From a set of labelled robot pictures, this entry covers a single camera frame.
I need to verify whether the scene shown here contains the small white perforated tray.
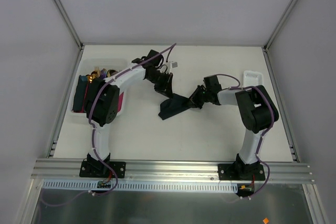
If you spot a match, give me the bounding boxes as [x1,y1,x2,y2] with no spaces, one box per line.
[243,70,264,87]

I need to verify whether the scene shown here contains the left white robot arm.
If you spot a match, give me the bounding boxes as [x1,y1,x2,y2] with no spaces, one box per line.
[79,50,177,179]

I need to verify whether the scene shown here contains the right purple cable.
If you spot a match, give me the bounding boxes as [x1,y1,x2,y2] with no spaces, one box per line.
[216,73,279,196]

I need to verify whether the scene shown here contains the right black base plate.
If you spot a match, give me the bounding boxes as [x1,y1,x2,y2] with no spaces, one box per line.
[217,163,266,182]

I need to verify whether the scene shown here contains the dark navy paper napkin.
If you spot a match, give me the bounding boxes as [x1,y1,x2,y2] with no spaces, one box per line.
[158,94,194,120]

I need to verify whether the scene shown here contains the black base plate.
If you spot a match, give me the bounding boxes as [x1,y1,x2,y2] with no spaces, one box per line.
[79,160,126,178]
[217,163,266,182]

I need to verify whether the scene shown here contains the pink rolled napkin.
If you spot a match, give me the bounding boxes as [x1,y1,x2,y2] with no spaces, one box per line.
[117,92,124,115]

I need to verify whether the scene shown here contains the dark rolled napkin left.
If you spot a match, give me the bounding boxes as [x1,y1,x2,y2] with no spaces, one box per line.
[72,75,89,113]

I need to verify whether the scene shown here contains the white plastic basket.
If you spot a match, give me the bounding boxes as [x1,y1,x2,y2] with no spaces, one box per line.
[67,58,130,124]

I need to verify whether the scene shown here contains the purple cable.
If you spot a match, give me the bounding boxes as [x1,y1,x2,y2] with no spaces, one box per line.
[88,42,177,162]
[216,73,279,196]

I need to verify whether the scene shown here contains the aluminium mounting rail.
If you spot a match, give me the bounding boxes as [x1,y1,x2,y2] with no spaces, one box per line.
[31,158,316,184]

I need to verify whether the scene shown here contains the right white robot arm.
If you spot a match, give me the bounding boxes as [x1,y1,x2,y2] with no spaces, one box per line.
[188,76,279,181]

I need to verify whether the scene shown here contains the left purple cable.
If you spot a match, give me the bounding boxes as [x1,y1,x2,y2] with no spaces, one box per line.
[88,42,177,162]

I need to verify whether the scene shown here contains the white slotted cable duct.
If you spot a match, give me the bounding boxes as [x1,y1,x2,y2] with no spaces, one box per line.
[42,179,238,194]

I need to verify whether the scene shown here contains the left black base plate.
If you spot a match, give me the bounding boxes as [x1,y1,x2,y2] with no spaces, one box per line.
[79,160,126,178]

